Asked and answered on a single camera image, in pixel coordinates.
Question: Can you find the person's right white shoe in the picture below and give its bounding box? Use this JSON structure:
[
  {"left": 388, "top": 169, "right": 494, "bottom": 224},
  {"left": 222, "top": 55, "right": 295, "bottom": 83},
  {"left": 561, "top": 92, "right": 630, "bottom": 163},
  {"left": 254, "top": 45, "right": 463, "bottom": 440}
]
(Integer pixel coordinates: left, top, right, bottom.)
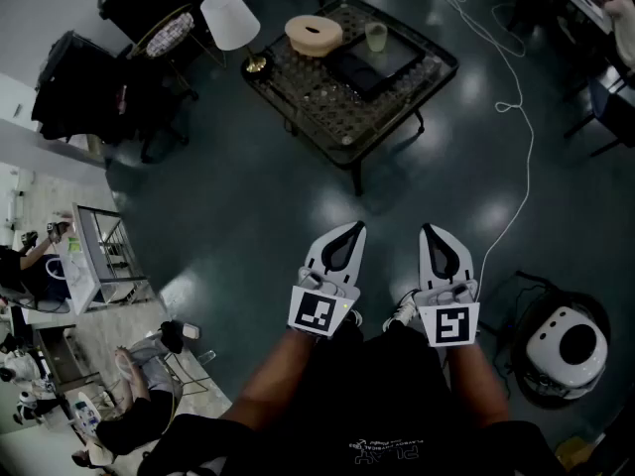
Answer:
[{"left": 382, "top": 289, "right": 422, "bottom": 335}]

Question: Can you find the white cable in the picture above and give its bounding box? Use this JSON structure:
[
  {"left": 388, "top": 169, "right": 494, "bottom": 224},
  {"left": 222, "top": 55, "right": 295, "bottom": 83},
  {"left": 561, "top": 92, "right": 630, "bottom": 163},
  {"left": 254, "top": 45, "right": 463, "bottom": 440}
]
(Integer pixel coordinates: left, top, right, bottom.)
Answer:
[{"left": 436, "top": 0, "right": 537, "bottom": 293}]

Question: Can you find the black tray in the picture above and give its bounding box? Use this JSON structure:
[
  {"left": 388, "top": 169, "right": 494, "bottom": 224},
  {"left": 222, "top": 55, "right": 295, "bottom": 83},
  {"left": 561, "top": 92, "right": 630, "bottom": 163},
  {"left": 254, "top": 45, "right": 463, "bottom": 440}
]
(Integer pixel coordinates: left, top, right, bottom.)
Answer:
[{"left": 324, "top": 27, "right": 428, "bottom": 101}]

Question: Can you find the white shade table lamp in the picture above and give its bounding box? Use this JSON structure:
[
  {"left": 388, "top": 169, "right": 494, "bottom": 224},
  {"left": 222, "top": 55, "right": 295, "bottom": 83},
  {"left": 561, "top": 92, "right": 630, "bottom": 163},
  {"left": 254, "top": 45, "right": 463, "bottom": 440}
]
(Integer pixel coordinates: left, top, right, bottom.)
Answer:
[{"left": 199, "top": 0, "right": 273, "bottom": 76}]

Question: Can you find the person's right forearm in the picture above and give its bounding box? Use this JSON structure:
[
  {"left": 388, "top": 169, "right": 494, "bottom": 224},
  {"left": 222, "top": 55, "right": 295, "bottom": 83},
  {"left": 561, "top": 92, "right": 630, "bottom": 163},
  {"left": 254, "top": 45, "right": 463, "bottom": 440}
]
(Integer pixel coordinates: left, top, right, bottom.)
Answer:
[{"left": 444, "top": 340, "right": 512, "bottom": 429}]

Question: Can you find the clear drinking glass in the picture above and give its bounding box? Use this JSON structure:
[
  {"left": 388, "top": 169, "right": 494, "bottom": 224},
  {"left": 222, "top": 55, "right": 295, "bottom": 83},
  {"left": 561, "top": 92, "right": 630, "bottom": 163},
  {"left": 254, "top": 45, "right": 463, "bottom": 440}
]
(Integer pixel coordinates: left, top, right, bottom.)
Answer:
[{"left": 364, "top": 21, "right": 389, "bottom": 54}]

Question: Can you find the black glass-top coffee table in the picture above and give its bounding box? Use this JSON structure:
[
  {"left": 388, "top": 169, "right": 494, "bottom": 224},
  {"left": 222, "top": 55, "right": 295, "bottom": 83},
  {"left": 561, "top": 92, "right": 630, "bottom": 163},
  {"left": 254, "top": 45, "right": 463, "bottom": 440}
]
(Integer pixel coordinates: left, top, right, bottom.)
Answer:
[{"left": 241, "top": 0, "right": 460, "bottom": 197}]

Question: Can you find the person's left forearm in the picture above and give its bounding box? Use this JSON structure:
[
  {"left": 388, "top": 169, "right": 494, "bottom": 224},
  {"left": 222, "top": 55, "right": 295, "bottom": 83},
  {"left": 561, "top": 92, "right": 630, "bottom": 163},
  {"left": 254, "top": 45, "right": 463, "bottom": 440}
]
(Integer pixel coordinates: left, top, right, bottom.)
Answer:
[{"left": 220, "top": 327, "right": 323, "bottom": 433}]

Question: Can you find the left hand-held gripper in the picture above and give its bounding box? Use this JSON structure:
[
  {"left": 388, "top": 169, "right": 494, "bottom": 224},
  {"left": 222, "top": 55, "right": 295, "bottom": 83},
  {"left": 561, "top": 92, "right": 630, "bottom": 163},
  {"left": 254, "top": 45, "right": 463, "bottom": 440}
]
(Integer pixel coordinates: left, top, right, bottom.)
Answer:
[{"left": 287, "top": 221, "right": 368, "bottom": 341}]

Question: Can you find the white round appliance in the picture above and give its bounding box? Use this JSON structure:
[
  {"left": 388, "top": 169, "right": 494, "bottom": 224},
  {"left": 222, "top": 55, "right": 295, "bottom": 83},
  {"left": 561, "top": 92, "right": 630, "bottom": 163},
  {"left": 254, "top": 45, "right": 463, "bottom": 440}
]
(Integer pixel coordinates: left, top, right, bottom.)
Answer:
[{"left": 525, "top": 304, "right": 609, "bottom": 402}]

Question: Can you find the person's black shirt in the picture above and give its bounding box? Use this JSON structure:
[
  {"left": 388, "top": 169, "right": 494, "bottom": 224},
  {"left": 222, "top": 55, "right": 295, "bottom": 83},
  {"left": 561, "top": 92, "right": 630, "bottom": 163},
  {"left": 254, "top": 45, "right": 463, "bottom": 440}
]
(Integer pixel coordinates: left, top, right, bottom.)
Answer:
[{"left": 136, "top": 314, "right": 567, "bottom": 476}]

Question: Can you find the black office chair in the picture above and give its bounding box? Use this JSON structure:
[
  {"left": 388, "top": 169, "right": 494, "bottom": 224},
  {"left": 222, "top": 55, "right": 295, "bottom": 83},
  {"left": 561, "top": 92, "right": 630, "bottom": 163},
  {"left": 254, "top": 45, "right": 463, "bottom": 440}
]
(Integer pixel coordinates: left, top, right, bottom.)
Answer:
[{"left": 30, "top": 30, "right": 200, "bottom": 164}]

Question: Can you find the gold wire stool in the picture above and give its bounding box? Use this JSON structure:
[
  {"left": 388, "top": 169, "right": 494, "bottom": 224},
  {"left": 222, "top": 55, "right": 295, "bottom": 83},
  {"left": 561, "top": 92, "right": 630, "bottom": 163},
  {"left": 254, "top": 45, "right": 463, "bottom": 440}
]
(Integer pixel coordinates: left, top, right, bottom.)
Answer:
[{"left": 131, "top": 3, "right": 227, "bottom": 89}]

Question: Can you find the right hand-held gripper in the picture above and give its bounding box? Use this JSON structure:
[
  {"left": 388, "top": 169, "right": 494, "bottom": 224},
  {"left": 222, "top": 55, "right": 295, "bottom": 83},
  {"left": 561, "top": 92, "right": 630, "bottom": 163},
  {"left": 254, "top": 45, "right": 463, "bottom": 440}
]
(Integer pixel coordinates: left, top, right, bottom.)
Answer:
[{"left": 415, "top": 223, "right": 482, "bottom": 349}]

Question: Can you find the dark blue chair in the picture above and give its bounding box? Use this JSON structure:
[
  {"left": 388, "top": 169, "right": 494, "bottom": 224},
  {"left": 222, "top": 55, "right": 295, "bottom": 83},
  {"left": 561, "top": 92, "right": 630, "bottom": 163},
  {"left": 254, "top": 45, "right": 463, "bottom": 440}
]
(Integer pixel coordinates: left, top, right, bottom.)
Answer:
[{"left": 563, "top": 73, "right": 635, "bottom": 159}]

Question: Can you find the white table with metal frame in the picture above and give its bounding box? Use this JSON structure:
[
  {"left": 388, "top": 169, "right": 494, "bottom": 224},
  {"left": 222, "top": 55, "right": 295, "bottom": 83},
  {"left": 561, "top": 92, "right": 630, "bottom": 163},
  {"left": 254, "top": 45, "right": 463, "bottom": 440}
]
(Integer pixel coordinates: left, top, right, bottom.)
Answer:
[{"left": 58, "top": 201, "right": 151, "bottom": 317}]

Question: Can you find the beige round tissue box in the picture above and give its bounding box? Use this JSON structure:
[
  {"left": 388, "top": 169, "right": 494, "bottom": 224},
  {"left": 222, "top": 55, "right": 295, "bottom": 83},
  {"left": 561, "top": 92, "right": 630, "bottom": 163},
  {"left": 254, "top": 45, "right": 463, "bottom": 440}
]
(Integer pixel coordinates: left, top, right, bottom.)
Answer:
[{"left": 284, "top": 14, "right": 344, "bottom": 60}]

